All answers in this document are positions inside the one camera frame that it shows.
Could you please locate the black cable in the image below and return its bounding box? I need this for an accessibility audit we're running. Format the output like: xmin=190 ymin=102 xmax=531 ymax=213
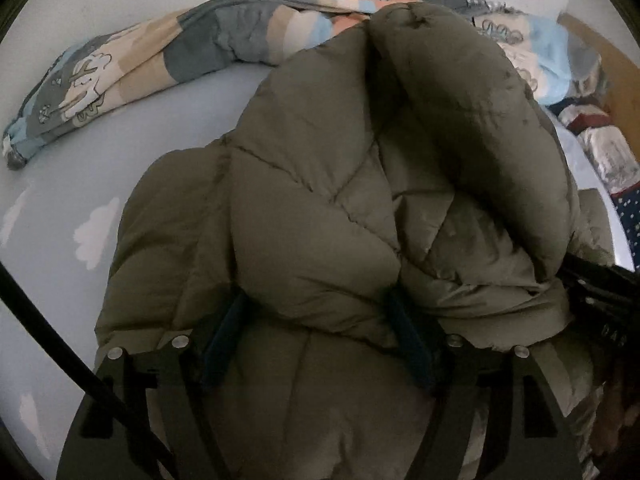
xmin=0 ymin=265 xmax=176 ymax=480

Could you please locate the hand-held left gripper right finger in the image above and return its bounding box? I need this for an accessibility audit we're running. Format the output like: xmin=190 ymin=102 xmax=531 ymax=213
xmin=385 ymin=287 xmax=583 ymax=480

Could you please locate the navy starred patchwork pillow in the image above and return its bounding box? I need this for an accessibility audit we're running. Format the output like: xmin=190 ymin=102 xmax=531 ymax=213
xmin=557 ymin=105 xmax=640 ymax=261

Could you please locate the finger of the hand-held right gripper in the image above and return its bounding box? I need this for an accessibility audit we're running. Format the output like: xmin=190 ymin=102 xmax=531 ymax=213
xmin=555 ymin=255 xmax=640 ymax=311

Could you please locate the wooden headboard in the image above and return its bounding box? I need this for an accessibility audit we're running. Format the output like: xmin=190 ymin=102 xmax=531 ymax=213
xmin=557 ymin=12 xmax=640 ymax=126

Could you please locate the rolled patchwork quilt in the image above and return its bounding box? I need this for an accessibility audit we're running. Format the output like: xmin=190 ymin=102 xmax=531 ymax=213
xmin=2 ymin=0 xmax=606 ymax=171

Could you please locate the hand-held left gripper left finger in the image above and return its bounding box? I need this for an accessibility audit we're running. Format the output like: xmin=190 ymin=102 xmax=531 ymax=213
xmin=56 ymin=290 xmax=251 ymax=480

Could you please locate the olive quilted hooded jacket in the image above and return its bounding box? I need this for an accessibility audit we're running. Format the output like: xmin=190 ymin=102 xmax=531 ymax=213
xmin=94 ymin=2 xmax=616 ymax=480

